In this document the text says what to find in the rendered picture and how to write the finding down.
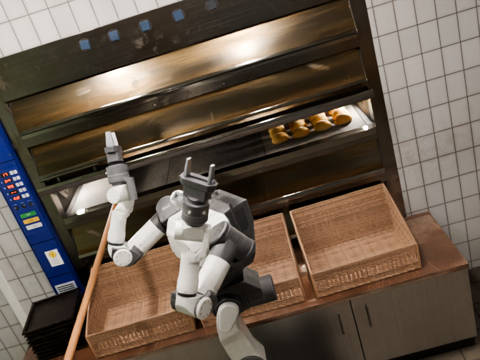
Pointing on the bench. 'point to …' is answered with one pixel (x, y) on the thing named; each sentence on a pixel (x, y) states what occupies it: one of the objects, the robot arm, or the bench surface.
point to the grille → (66, 286)
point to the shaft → (88, 293)
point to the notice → (54, 258)
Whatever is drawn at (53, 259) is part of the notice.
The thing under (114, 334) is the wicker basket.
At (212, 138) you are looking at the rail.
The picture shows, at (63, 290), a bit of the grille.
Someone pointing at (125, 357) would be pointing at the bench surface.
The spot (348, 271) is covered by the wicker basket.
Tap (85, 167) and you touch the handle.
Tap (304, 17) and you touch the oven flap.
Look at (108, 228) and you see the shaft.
